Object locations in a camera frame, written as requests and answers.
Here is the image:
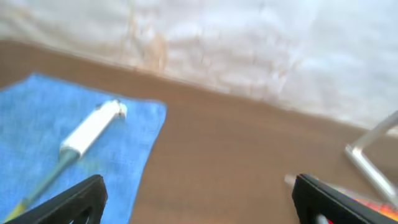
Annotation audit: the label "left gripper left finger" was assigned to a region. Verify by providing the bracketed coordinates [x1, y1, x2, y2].
[5, 174, 109, 224]

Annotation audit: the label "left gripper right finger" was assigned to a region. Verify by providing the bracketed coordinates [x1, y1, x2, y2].
[291, 173, 398, 224]

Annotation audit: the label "blue cloth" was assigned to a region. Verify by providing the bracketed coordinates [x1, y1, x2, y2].
[0, 72, 168, 224]

